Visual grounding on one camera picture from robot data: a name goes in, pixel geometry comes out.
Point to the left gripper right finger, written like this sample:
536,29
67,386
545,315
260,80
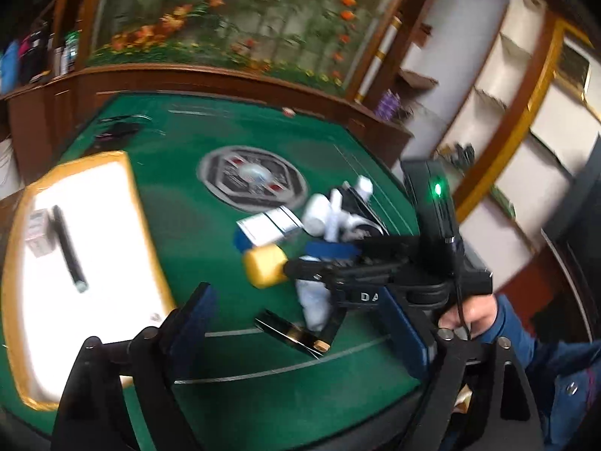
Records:
411,331

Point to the black device on table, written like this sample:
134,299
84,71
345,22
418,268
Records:
121,126

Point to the small red white tile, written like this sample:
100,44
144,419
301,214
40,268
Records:
287,112

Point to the purple bottles on shelf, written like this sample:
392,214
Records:
388,107

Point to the blue detergent bottle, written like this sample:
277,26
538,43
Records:
9,68

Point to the person's right hand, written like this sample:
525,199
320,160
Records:
478,313

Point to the yellow rimmed white tray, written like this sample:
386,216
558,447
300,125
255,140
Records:
44,318

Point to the flower mural glass panel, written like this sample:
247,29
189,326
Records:
316,43

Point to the round table centre control panel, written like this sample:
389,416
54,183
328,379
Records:
251,179

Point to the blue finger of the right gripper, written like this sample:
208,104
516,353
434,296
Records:
324,250

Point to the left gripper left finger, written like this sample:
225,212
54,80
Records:
183,332

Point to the wooden cabinet with bottles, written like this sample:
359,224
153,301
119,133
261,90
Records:
47,110

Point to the small white barcode box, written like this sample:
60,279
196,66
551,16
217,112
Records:
40,235

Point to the black pen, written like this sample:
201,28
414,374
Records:
69,254

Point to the black gold flat box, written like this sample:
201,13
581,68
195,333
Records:
314,344

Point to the white blue carton box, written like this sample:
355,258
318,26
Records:
265,228

